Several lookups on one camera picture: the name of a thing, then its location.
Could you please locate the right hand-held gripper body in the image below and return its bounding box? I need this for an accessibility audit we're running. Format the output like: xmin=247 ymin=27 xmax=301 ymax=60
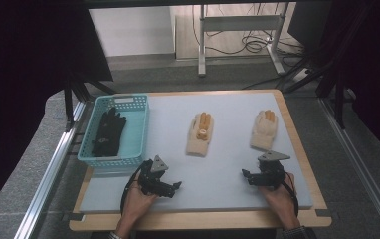
xmin=256 ymin=150 xmax=291 ymax=191

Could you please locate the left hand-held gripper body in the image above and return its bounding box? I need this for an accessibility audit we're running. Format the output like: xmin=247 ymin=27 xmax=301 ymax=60
xmin=137 ymin=154 xmax=172 ymax=199

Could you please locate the beige glove with orange fingers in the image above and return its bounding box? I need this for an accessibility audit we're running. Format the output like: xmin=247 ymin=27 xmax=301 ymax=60
xmin=186 ymin=112 xmax=215 ymax=157
xmin=250 ymin=109 xmax=279 ymax=151

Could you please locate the teal plastic basket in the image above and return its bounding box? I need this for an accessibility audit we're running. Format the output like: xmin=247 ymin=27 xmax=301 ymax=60
xmin=77 ymin=94 xmax=151 ymax=174

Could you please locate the person's left hand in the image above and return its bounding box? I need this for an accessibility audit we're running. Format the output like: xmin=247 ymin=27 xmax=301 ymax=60
xmin=117 ymin=183 xmax=161 ymax=231

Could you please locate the person's right hand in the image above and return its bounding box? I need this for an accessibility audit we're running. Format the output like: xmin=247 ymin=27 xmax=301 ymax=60
xmin=259 ymin=172 xmax=301 ymax=231

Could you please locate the light grey foam mat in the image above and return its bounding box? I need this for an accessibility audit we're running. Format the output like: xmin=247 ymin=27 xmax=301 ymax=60
xmin=79 ymin=92 xmax=314 ymax=214

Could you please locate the black tripod stand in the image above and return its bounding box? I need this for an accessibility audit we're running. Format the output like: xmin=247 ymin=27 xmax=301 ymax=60
xmin=284 ymin=49 xmax=349 ymax=130
xmin=63 ymin=71 xmax=118 ymax=132

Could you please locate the dark curtain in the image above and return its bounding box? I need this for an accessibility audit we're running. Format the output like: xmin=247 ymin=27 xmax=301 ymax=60
xmin=0 ymin=0 xmax=113 ymax=221
xmin=326 ymin=0 xmax=380 ymax=164

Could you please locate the left hand-held gripper cable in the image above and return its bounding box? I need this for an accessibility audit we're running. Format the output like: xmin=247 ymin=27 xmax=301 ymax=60
xmin=119 ymin=162 xmax=153 ymax=217

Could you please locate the hand-held gripper cable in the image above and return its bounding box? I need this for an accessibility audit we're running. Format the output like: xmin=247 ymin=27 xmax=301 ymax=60
xmin=119 ymin=162 xmax=153 ymax=217
xmin=282 ymin=170 xmax=300 ymax=217

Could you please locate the right hand-held gripper cable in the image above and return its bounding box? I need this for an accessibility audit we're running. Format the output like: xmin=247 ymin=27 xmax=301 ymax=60
xmin=282 ymin=170 xmax=300 ymax=217

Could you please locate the aluminium rail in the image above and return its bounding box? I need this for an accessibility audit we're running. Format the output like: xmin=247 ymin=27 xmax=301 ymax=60
xmin=318 ymin=98 xmax=380 ymax=239
xmin=13 ymin=101 xmax=87 ymax=239

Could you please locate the tangle of black floor cables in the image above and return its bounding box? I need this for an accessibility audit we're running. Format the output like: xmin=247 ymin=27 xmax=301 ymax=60
xmin=191 ymin=3 xmax=306 ymax=57

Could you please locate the white metal desk frame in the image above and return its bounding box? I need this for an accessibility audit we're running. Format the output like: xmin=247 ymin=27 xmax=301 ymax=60
xmin=197 ymin=3 xmax=286 ymax=78

